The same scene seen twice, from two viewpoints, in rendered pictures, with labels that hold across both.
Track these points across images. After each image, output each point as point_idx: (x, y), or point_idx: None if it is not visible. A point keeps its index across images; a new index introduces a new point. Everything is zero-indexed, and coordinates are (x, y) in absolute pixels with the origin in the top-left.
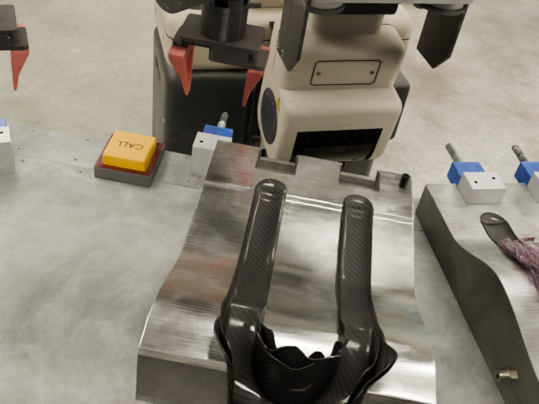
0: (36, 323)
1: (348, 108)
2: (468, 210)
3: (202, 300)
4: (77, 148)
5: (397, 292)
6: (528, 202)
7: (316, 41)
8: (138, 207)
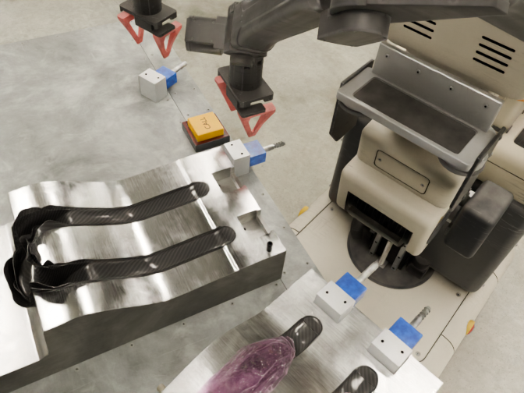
0: (66, 169)
1: (386, 198)
2: (307, 306)
3: (57, 199)
4: (197, 110)
5: (161, 289)
6: (360, 342)
7: (387, 135)
8: (176, 157)
